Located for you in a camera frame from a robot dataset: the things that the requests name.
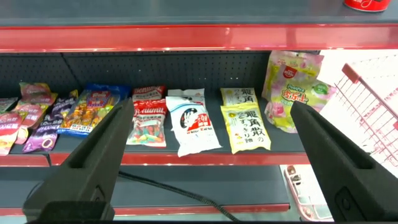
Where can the purple candy pack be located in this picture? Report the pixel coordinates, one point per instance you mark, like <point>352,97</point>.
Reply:
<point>43,135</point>
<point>63,104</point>

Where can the red drink can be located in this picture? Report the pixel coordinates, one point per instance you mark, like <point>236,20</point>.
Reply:
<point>367,4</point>

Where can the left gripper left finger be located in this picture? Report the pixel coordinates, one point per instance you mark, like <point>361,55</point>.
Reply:
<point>87,174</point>

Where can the blue candy bag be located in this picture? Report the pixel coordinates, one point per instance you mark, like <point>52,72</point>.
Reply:
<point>88,109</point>

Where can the pink shopping cart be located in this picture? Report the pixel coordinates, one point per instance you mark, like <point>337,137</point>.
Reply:
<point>370,105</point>

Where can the pink gummy pack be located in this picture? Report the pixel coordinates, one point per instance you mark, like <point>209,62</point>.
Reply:
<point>35,92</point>
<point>29,116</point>
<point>7,130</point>

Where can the black shop shelf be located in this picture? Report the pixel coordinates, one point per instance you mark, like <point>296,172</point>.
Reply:
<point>186,37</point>

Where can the green pink candy bag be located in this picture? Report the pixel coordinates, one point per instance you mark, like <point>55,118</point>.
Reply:
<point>295,96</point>
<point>292,67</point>

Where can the red white candy pack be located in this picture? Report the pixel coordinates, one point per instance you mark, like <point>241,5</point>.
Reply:
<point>148,124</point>
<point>148,92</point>

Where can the white candy bag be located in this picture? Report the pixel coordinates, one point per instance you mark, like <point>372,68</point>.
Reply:
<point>188,92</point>
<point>192,127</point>

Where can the yellow candy pack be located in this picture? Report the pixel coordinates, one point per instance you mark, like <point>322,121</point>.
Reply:
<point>237,96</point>
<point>245,129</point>

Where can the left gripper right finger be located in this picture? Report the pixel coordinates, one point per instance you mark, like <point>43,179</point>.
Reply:
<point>339,168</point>

